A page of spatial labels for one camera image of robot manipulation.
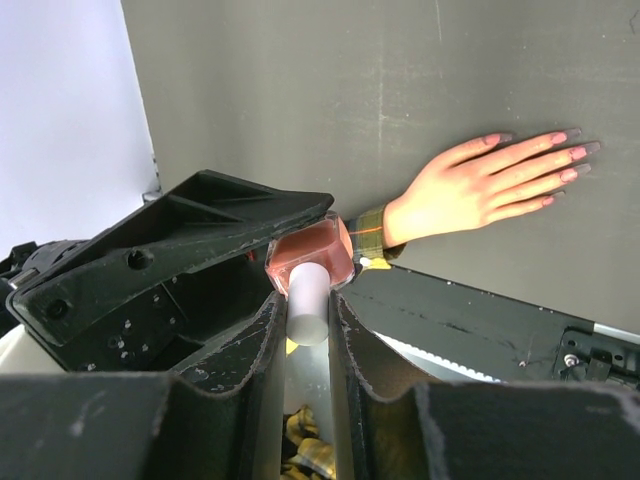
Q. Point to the white nail polish cap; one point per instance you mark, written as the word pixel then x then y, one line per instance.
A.
pixel 308 298

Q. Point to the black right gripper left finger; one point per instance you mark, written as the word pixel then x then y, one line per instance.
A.
pixel 217 418

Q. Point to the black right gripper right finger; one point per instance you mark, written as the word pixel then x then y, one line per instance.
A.
pixel 394 421

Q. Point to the pink nail polish bottle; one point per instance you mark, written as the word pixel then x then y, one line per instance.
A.
pixel 320 243

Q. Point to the yellow plaid sleeve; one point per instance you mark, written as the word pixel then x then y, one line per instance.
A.
pixel 304 454

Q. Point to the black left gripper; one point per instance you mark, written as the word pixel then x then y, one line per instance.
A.
pixel 149 291

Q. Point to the mannequin hand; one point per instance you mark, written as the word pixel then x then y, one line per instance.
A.
pixel 483 181

